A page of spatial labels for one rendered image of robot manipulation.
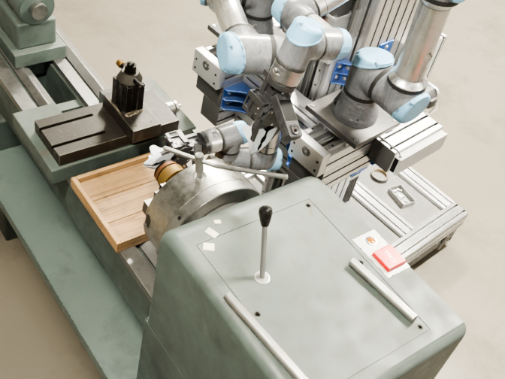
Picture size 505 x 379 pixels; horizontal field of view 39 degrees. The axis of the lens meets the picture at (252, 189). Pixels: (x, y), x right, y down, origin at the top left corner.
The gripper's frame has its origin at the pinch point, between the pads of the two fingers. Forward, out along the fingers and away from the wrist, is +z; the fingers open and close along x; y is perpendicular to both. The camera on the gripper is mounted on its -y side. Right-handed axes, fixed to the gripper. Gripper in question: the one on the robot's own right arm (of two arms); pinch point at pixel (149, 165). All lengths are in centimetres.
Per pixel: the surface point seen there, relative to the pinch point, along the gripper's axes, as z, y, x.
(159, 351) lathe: 17, -43, -26
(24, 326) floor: 28, 33, -107
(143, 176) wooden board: -6.5, 13.1, -19.0
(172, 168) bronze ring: -3.0, -7.5, 4.3
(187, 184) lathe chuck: 2.7, -23.2, 14.6
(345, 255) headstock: -19, -62, 18
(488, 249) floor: -190, -25, -108
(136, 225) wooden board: 5.2, -4.9, -19.1
